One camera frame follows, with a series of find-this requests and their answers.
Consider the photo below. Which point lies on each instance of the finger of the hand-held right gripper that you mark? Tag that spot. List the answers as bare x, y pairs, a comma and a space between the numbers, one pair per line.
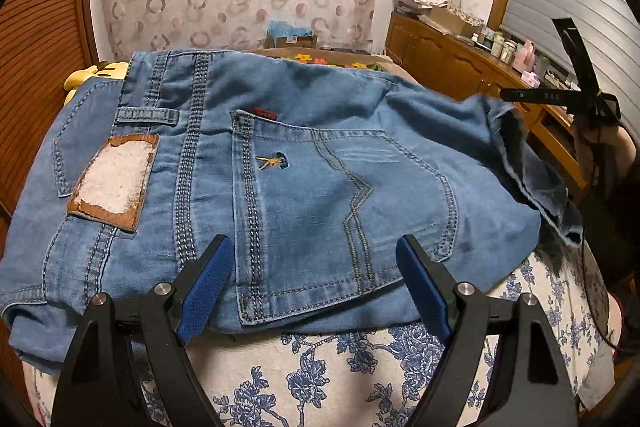
540, 96

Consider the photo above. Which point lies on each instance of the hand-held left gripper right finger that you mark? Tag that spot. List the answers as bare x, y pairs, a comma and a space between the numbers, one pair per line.
425, 292

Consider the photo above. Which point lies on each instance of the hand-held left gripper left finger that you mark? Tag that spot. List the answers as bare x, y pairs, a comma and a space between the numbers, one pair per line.
202, 297

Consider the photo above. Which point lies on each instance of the blue denim pants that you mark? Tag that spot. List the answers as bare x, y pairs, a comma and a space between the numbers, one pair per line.
300, 187

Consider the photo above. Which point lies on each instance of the person's right hand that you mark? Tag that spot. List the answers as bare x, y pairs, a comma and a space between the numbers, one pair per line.
625, 149

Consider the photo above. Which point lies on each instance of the pink container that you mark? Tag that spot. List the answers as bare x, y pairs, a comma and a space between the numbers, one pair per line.
524, 56

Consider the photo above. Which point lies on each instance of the row of small bottles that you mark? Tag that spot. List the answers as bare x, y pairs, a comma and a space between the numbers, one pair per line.
500, 47

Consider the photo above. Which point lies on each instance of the wooden sideboard cabinet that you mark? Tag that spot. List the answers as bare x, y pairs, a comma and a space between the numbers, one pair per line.
450, 57

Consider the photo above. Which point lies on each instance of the cardboard box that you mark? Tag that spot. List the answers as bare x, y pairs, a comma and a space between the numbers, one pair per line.
452, 21

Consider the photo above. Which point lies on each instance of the blue floral white blanket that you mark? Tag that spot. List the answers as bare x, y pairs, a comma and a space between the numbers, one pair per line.
340, 372

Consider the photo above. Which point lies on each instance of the colourful flower bedsheet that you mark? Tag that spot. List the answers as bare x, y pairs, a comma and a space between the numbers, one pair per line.
310, 57

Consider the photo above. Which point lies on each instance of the yellow plush toy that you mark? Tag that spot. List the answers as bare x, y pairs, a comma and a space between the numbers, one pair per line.
85, 77

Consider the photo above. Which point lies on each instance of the blue box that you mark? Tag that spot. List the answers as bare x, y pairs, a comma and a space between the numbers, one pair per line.
290, 34

